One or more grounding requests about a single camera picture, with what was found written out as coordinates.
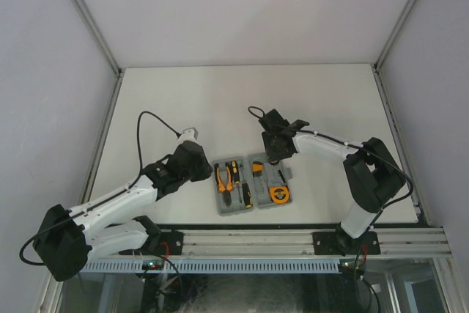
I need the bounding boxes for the slotted grey cable duct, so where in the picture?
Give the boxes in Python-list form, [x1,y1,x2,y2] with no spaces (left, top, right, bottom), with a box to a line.
[81,257,340,274]

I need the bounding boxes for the right camera black cable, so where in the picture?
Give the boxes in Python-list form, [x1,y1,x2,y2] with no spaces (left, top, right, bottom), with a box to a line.
[247,106,414,215]

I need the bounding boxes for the right aluminium frame post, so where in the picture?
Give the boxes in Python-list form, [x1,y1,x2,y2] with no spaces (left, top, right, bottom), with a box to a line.
[373,0,440,72]

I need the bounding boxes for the black yellow screwdriver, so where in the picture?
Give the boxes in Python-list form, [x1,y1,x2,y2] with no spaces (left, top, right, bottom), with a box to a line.
[242,182,253,208]
[230,161,240,185]

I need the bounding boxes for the left camera black cable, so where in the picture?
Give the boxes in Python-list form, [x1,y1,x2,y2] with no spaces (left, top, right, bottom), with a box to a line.
[18,110,184,266]

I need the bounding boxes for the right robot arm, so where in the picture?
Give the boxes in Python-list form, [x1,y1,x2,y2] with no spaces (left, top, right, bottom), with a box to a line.
[256,109,414,255]

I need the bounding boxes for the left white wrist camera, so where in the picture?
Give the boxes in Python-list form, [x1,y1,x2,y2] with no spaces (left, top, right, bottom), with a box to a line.
[178,128,198,143]

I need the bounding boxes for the small black screwdriver bit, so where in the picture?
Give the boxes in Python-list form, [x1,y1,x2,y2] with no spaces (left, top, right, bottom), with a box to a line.
[278,170,287,184]

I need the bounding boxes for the black electrical tape roll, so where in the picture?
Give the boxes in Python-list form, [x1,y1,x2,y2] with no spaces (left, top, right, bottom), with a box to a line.
[267,160,280,166]

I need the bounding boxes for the hex key set orange holder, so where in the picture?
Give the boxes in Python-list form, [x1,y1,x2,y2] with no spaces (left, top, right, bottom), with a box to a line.
[252,161,264,177]

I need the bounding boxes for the aluminium frame post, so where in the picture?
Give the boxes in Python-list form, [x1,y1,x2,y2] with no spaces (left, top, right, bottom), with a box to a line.
[50,0,122,76]
[373,0,440,72]

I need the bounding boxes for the aluminium front rail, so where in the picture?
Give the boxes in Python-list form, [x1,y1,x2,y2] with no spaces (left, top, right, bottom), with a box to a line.
[84,227,451,257]

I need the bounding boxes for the orange handled pliers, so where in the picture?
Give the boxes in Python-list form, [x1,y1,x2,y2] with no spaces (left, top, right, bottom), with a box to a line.
[215,163,234,207]

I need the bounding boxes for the grey plastic tool case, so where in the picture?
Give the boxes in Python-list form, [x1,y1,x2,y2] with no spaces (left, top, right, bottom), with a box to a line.
[213,152,293,216]

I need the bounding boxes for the camera black cable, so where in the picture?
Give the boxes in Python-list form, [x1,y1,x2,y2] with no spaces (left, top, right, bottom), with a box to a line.
[18,110,184,266]
[247,106,414,215]

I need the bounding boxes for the left aluminium frame post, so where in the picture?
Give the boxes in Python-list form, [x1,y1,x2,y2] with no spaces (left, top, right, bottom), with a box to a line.
[50,0,122,76]

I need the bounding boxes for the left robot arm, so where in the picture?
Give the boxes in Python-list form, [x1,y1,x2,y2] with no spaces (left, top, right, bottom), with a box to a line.
[33,141,213,281]

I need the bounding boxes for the orange tape measure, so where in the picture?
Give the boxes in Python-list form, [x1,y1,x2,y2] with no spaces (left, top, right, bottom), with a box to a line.
[269,185,290,204]

